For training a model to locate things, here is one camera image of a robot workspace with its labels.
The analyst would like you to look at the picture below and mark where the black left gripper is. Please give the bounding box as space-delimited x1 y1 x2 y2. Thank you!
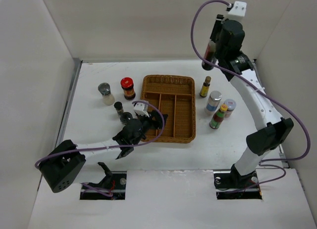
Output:
132 110 167 145

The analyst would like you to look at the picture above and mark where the tall dark soy sauce bottle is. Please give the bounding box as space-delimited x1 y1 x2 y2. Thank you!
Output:
202 40 217 71

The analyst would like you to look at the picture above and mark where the silver lid white pepper jar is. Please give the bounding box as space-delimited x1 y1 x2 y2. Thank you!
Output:
205 91 222 115

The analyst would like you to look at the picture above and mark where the green label chili sauce bottle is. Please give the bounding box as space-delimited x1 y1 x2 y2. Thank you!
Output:
210 104 228 129

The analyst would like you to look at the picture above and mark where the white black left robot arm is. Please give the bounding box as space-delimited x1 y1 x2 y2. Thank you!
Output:
35 110 168 193

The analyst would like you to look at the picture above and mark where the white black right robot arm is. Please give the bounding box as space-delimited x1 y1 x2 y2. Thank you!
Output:
211 14 294 188

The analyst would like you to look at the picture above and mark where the clear glass shaker jar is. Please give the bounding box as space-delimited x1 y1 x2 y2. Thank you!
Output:
119 112 133 126

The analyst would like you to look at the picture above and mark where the brown wicker divided basket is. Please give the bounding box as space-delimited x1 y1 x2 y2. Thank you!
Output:
141 75 196 143

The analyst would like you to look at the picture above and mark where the small black pepper grinder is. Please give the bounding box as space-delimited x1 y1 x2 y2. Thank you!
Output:
114 101 124 116

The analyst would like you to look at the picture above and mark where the red lid chili sauce jar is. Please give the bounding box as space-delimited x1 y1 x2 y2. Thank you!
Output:
120 77 136 100

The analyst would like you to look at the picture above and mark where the yellow label sesame oil bottle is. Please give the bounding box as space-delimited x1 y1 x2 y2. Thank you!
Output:
200 76 211 97

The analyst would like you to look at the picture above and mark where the clear salt grinder black top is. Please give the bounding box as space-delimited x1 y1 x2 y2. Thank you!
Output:
98 83 115 106

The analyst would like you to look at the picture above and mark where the white lid red label jar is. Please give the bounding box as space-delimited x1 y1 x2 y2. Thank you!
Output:
224 99 236 118

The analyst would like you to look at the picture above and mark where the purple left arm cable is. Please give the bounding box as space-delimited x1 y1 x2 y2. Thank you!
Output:
34 99 165 197

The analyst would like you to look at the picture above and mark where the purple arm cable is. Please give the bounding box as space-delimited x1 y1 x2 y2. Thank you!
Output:
34 99 165 197
190 0 311 190

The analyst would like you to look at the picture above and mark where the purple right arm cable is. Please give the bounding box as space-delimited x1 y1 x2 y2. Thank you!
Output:
190 0 311 190

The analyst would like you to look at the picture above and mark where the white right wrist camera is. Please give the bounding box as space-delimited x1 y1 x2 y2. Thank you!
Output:
225 1 247 22

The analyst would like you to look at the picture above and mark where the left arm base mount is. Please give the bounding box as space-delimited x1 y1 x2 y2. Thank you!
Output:
80 162 127 200

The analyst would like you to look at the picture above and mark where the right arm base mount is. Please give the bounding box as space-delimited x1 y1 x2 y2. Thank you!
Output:
213 170 262 200

